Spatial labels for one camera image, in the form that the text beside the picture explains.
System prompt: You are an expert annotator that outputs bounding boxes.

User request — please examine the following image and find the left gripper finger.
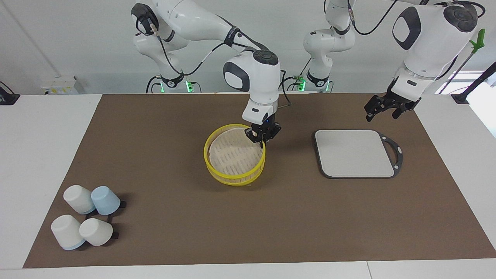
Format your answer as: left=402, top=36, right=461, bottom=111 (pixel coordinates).
left=392, top=104, right=413, bottom=120
left=364, top=96, right=384, bottom=122

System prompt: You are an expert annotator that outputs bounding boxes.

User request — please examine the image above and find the white mesh steamer liner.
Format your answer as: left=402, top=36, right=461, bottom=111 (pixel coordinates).
left=209, top=129, right=261, bottom=175

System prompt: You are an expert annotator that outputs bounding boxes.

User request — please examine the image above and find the yellow-rimmed bamboo steamer basket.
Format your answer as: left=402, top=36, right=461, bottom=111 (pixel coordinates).
left=204, top=124, right=267, bottom=183
left=211, top=170, right=265, bottom=187

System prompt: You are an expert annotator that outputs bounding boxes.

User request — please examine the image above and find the grey white cutting board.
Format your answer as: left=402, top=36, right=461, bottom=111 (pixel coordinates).
left=313, top=129, right=403, bottom=179

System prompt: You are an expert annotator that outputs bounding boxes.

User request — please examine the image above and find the black tripod stand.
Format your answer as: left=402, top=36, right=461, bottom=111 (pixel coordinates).
left=451, top=61, right=496, bottom=104

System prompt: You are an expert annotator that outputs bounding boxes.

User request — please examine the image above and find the green-tipped grey pole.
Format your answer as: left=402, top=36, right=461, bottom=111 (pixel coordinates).
left=438, top=28, right=486, bottom=95

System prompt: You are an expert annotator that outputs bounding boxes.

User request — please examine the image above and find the brown table mat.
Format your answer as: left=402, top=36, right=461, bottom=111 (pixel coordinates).
left=22, top=93, right=496, bottom=269

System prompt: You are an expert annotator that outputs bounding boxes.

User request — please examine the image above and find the black cup rack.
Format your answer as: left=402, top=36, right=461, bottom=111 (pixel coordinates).
left=86, top=200, right=127, bottom=240

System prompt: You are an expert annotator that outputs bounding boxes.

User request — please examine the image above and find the light blue plastic cup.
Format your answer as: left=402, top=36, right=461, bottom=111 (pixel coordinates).
left=91, top=186, right=121, bottom=216

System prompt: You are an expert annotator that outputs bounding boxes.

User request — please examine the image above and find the white plastic cup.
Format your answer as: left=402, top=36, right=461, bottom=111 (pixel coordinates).
left=51, top=214, right=86, bottom=251
left=63, top=185, right=96, bottom=215
left=79, top=218, right=114, bottom=247

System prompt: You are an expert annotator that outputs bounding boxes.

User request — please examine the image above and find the black stand foot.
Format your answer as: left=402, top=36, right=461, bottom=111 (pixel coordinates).
left=0, top=81, right=21, bottom=106

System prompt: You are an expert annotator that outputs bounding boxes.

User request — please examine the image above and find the base cable with grey connector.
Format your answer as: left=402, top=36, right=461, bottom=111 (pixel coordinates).
left=289, top=57, right=312, bottom=91

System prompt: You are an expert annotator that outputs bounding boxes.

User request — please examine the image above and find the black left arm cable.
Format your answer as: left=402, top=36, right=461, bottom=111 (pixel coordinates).
left=347, top=0, right=487, bottom=37

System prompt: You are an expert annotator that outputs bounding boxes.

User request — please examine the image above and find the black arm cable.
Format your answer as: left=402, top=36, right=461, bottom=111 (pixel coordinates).
left=347, top=0, right=487, bottom=37
left=136, top=15, right=292, bottom=108

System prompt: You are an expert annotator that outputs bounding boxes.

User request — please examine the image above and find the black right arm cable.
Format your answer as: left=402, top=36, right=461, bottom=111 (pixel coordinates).
left=136, top=15, right=292, bottom=108

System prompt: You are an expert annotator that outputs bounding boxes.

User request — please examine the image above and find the white wall box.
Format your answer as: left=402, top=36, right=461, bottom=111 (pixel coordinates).
left=40, top=76, right=79, bottom=95

